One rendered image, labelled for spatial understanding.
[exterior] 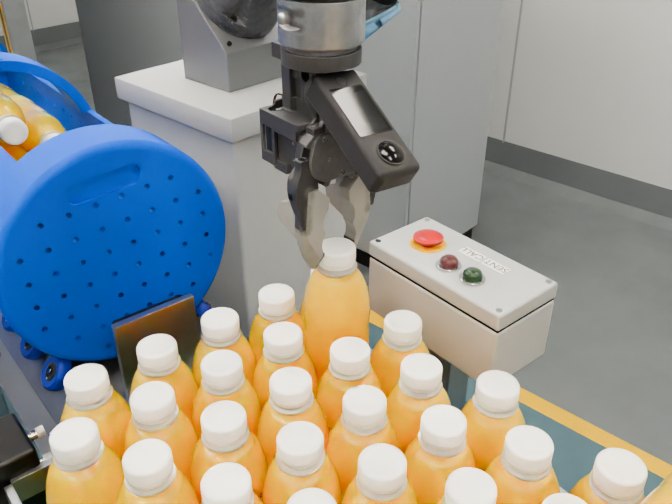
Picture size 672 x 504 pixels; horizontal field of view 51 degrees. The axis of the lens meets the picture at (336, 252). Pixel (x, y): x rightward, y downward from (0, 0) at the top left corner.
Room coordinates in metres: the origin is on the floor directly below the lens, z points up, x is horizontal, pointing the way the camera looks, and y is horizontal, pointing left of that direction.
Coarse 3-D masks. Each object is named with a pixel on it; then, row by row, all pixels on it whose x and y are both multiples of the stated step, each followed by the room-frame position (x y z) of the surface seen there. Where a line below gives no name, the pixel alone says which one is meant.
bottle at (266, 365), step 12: (264, 348) 0.55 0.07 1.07; (264, 360) 0.54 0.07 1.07; (276, 360) 0.53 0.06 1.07; (288, 360) 0.53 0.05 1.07; (300, 360) 0.54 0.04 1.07; (264, 372) 0.53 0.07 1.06; (312, 372) 0.54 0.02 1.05; (252, 384) 0.54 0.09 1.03; (264, 384) 0.53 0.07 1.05; (312, 384) 0.54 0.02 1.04; (264, 396) 0.52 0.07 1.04
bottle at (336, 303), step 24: (312, 288) 0.58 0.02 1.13; (336, 288) 0.57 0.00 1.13; (360, 288) 0.58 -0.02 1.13; (312, 312) 0.57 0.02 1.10; (336, 312) 0.56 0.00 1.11; (360, 312) 0.57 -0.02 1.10; (312, 336) 0.58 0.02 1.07; (336, 336) 0.56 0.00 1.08; (360, 336) 0.57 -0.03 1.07; (312, 360) 0.58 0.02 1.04
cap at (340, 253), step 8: (328, 240) 0.61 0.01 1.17; (336, 240) 0.61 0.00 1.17; (344, 240) 0.61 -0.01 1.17; (328, 248) 0.59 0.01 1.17; (336, 248) 0.59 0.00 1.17; (344, 248) 0.59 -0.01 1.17; (352, 248) 0.59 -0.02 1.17; (328, 256) 0.58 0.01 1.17; (336, 256) 0.58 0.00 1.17; (344, 256) 0.58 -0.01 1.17; (352, 256) 0.59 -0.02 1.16; (320, 264) 0.59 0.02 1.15; (328, 264) 0.58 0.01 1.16; (336, 264) 0.58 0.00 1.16; (344, 264) 0.58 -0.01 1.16; (352, 264) 0.59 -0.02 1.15
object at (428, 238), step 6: (414, 234) 0.72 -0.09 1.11; (420, 234) 0.72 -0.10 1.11; (426, 234) 0.72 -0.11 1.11; (432, 234) 0.72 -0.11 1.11; (438, 234) 0.72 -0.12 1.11; (414, 240) 0.71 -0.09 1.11; (420, 240) 0.71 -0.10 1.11; (426, 240) 0.71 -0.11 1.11; (432, 240) 0.71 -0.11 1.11; (438, 240) 0.71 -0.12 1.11; (426, 246) 0.71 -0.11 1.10; (432, 246) 0.71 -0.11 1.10
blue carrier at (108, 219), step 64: (0, 64) 1.02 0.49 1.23; (128, 128) 0.77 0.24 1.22; (0, 192) 0.67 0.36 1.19; (64, 192) 0.67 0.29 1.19; (128, 192) 0.71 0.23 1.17; (192, 192) 0.76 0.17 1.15; (0, 256) 0.62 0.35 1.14; (64, 256) 0.66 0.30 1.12; (128, 256) 0.70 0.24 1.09; (192, 256) 0.75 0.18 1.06; (64, 320) 0.65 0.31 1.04
